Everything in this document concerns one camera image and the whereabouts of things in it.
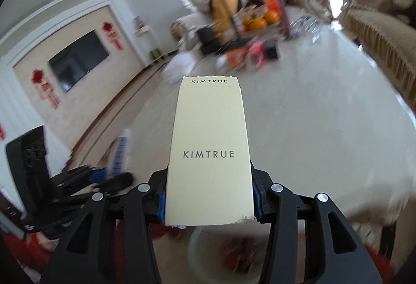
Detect blue white tube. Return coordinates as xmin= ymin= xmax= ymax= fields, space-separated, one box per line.
xmin=106 ymin=129 xmax=132 ymax=179

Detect cream KIMTRUE box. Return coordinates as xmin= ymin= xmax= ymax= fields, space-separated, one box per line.
xmin=165 ymin=76 xmax=255 ymax=226

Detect red snack wrapper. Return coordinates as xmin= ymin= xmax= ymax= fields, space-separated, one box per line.
xmin=221 ymin=237 xmax=263 ymax=274

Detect red fuzzy left sleeve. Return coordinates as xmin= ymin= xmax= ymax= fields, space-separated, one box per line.
xmin=1 ymin=232 xmax=60 ymax=273

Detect pale green mesh wastebasket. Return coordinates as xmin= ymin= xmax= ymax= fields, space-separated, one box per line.
xmin=187 ymin=227 xmax=268 ymax=283

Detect red chinese knot decoration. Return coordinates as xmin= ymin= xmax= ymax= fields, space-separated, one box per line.
xmin=102 ymin=22 xmax=123 ymax=51

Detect white plastic bag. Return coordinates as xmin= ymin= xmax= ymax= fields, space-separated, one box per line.
xmin=161 ymin=51 xmax=197 ymax=84

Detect orange snack packet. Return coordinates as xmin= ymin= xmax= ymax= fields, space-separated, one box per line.
xmin=225 ymin=48 xmax=248 ymax=70

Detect yellow paper bag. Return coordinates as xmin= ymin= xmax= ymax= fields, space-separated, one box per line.
xmin=211 ymin=0 xmax=240 ymax=33

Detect orange fruit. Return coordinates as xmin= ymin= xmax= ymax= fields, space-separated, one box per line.
xmin=247 ymin=17 xmax=268 ymax=31

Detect beige fringed sofa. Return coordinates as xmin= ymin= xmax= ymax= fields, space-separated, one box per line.
xmin=339 ymin=0 xmax=415 ymax=109

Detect wall mounted black television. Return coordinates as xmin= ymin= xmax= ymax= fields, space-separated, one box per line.
xmin=48 ymin=30 xmax=109 ymax=92

